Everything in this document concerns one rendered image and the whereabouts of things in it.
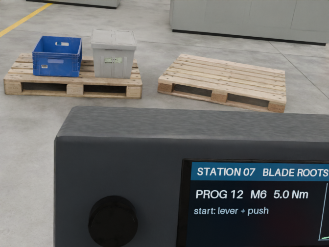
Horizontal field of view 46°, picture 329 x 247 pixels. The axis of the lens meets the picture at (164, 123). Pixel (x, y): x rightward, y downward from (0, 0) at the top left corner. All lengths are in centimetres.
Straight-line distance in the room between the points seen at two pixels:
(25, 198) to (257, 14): 503
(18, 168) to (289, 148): 236
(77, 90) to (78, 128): 330
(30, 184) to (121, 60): 160
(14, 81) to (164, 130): 336
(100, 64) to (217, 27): 320
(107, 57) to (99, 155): 333
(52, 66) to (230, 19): 357
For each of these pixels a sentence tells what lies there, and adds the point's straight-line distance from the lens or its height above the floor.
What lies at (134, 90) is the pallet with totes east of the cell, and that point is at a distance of 353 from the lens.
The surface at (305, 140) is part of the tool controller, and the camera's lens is 26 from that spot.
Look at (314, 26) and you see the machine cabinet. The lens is 681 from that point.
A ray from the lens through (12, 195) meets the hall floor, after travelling 233.
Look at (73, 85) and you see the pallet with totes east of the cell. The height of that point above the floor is 11.
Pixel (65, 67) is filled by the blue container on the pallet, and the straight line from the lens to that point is 358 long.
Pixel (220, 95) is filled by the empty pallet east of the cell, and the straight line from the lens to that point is 364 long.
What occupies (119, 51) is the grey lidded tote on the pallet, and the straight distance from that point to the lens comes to 352.
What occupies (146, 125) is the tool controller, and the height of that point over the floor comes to 125.
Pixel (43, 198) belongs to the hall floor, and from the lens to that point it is 228.
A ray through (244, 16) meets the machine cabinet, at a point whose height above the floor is 35.
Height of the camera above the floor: 136
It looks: 26 degrees down
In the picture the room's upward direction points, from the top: 6 degrees clockwise
